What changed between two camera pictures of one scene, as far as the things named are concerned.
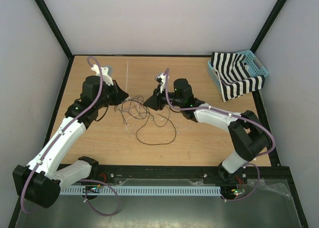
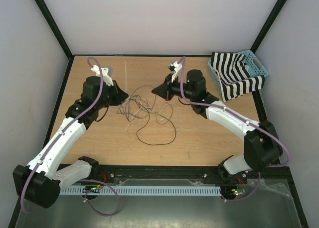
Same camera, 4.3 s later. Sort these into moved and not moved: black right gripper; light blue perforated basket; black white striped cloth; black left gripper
Moved: black right gripper
Not moved: black white striped cloth; light blue perforated basket; black left gripper
